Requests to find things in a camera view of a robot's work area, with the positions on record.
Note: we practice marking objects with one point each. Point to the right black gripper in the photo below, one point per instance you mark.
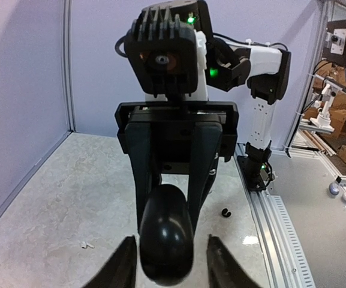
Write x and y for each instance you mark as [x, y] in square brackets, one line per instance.
[187, 139]

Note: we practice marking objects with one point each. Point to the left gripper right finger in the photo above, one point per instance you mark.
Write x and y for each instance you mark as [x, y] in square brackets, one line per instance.
[223, 269]

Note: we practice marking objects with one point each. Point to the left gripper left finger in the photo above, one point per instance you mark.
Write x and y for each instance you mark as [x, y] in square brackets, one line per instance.
[120, 269]

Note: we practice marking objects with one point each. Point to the black oval charging case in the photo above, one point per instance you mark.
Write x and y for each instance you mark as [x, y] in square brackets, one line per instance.
[166, 245]

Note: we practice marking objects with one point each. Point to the black clip earbud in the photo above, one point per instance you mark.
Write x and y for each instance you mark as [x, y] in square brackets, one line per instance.
[225, 213]

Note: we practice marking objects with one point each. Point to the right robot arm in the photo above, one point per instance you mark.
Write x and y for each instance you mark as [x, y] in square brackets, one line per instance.
[263, 68]

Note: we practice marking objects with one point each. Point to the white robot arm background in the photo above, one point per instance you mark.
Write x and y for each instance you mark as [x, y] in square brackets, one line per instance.
[323, 120]

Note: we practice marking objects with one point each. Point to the white stem earbud front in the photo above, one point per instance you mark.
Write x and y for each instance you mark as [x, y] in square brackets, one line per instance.
[85, 245]

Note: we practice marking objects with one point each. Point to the black monitor on stand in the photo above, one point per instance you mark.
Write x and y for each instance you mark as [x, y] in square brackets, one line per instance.
[334, 49]

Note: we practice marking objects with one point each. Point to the aluminium front rail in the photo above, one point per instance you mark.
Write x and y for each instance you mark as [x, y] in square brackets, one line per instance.
[284, 259]

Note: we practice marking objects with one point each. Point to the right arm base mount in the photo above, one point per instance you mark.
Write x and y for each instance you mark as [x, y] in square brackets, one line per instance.
[256, 176]

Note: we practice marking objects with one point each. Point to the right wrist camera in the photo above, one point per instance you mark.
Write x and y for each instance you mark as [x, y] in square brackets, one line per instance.
[166, 48]

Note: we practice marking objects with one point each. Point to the left aluminium frame post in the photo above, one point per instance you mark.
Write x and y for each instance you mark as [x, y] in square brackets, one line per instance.
[66, 65]

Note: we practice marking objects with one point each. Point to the aluminium frame post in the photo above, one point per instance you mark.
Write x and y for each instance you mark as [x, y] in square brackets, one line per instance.
[66, 65]
[318, 38]

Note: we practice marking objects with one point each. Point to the right aluminium frame post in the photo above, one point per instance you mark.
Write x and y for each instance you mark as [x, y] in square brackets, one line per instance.
[318, 38]

